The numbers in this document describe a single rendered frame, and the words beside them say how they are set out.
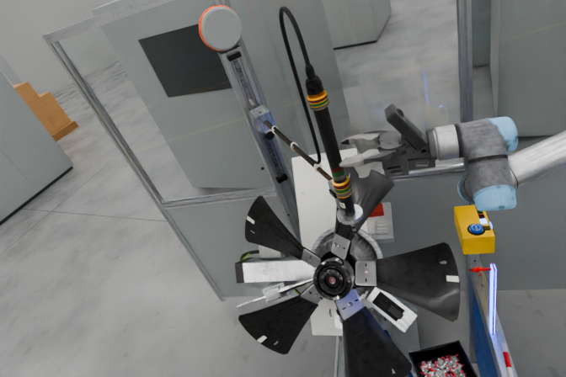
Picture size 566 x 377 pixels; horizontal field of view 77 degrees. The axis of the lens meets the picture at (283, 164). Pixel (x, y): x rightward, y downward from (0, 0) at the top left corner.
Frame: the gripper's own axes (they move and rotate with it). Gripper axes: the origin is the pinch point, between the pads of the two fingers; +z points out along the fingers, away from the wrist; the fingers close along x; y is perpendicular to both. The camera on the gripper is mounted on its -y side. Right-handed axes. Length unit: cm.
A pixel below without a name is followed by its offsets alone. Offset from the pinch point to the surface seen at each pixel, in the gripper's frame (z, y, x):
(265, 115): 35, 9, 47
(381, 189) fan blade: -5.6, 24.0, 12.4
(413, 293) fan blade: -10.3, 47.7, -6.5
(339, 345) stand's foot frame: 37, 158, 35
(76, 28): 114, -39, 71
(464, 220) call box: -31, 57, 30
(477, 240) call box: -33, 59, 21
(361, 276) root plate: 3.9, 45.4, -1.8
